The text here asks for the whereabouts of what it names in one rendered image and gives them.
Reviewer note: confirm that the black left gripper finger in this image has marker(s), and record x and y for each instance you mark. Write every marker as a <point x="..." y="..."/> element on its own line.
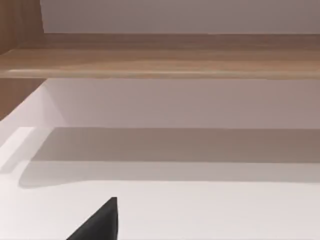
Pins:
<point x="103" y="222"/>

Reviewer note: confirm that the wooden open shelf unit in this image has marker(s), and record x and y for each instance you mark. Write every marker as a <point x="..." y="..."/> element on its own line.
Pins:
<point x="150" y="60"/>

